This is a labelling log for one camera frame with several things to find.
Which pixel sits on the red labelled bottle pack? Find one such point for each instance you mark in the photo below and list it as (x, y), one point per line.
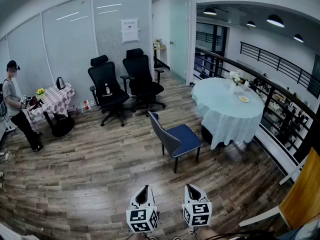
(86, 106)

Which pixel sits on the blue padded chair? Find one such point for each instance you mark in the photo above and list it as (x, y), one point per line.
(185, 136)

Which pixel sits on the frosted glass door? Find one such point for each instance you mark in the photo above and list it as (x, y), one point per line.
(180, 39)

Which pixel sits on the pale blue tablecloth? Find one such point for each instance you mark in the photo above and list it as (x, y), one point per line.
(225, 114)

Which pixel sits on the straight black railing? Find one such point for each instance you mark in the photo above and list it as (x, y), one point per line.
(259, 55)

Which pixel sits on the person's right forearm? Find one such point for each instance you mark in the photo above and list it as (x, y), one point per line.
(205, 235)

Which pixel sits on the wooden desk with white legs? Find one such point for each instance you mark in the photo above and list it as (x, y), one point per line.
(305, 191)

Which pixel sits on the potted yellow flowers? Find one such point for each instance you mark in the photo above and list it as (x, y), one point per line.
(40, 92)

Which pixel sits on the small yellow shelf table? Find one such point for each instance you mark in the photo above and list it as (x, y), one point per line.
(160, 48)

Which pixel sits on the black pendant lamp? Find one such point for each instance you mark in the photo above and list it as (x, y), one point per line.
(275, 20)
(251, 24)
(210, 11)
(298, 38)

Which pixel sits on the curved black railing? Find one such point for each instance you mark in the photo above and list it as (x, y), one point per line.
(305, 139)

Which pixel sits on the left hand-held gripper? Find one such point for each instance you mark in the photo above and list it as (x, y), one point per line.
(140, 216)

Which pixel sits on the checked tablecloth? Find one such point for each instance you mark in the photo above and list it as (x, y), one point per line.
(57, 101)

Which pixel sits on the pale flower bunch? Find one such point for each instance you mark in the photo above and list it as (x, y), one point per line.
(157, 43)

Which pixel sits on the white power strip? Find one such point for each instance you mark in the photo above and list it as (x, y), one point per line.
(6, 156)

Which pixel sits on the white flower vase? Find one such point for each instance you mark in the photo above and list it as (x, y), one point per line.
(235, 77)

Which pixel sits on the white paper notice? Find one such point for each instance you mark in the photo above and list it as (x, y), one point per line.
(130, 31)

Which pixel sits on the dark steel kettle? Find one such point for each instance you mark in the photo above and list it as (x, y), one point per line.
(60, 83)

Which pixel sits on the white table card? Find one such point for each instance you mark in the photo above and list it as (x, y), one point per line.
(246, 85)

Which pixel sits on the small yellow plate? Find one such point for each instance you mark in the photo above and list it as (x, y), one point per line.
(244, 99)

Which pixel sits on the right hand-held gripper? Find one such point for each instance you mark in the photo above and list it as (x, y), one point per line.
(197, 214)

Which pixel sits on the black pedestal side table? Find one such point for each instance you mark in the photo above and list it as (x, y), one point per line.
(62, 127)

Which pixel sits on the black mesh office chair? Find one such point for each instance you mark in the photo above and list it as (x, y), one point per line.
(140, 74)
(107, 81)

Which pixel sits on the clear water bottle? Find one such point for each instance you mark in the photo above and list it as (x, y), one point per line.
(107, 89)

